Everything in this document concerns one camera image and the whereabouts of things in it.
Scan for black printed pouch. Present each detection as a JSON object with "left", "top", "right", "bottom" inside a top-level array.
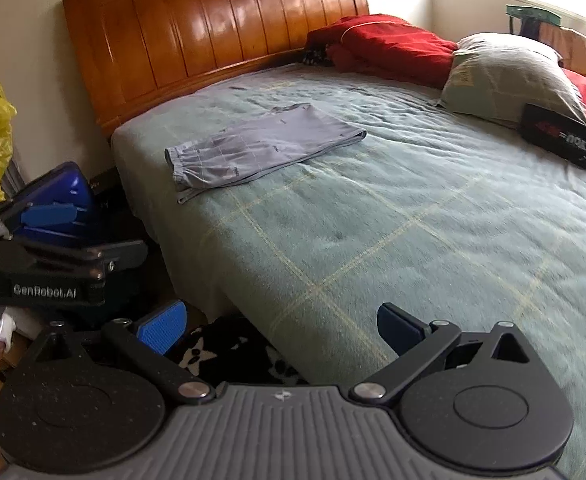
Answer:
[{"left": 518, "top": 103, "right": 586, "bottom": 188}]

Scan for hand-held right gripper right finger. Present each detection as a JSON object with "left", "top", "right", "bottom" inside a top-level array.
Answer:
[{"left": 349, "top": 302, "right": 531, "bottom": 406}]

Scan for red folded quilt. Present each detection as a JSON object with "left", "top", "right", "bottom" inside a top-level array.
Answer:
[{"left": 305, "top": 14, "right": 458, "bottom": 88}]

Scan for green stool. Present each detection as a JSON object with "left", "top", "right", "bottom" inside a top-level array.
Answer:
[{"left": 505, "top": 4, "right": 561, "bottom": 41}]

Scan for wooden headboard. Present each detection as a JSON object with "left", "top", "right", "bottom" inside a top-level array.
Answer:
[{"left": 63, "top": 0, "right": 371, "bottom": 138}]

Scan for black star patterned cloth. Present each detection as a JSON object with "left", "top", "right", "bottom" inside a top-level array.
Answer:
[{"left": 173, "top": 315, "right": 308, "bottom": 388}]

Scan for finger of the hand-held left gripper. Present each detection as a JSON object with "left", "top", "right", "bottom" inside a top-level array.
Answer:
[
  {"left": 0, "top": 201, "right": 80, "bottom": 233},
  {"left": 3, "top": 239, "right": 148, "bottom": 281}
]

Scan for grey green pillow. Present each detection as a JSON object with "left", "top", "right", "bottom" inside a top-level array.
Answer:
[{"left": 435, "top": 33, "right": 586, "bottom": 133}]

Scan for grey pants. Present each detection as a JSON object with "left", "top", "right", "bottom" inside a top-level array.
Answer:
[{"left": 165, "top": 102, "right": 368, "bottom": 205}]

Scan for blue suitcase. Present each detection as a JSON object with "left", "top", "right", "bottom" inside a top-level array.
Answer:
[{"left": 10, "top": 161, "right": 104, "bottom": 251}]

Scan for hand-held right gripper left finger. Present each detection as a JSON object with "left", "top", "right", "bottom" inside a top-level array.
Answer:
[{"left": 33, "top": 300, "right": 217, "bottom": 407}]

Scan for brown cardboard box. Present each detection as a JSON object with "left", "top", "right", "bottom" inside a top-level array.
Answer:
[{"left": 540, "top": 22, "right": 586, "bottom": 86}]

